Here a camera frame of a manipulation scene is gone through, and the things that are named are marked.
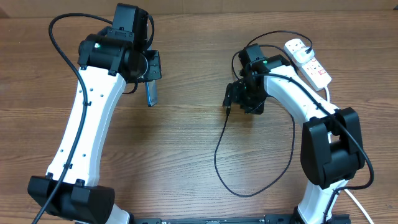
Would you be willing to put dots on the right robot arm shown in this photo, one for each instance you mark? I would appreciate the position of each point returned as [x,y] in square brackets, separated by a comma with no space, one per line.
[332,146]

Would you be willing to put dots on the white charger plug adapter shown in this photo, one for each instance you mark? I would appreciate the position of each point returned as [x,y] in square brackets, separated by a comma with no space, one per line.
[304,55]

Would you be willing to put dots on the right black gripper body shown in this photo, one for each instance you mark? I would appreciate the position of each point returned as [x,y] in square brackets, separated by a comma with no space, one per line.
[250,98]

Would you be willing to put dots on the white power strip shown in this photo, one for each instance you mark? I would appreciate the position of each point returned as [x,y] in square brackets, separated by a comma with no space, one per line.
[312,70]

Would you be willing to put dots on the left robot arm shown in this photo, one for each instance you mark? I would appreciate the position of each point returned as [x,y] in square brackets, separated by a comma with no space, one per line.
[109,60]

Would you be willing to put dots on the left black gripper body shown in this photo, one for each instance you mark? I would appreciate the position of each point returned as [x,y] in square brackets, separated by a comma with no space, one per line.
[153,68]

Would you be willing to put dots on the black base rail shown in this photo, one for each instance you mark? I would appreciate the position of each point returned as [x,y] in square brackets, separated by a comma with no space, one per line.
[214,220]

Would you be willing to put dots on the blue Galaxy smartphone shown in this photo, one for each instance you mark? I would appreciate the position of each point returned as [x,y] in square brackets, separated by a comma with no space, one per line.
[151,93]

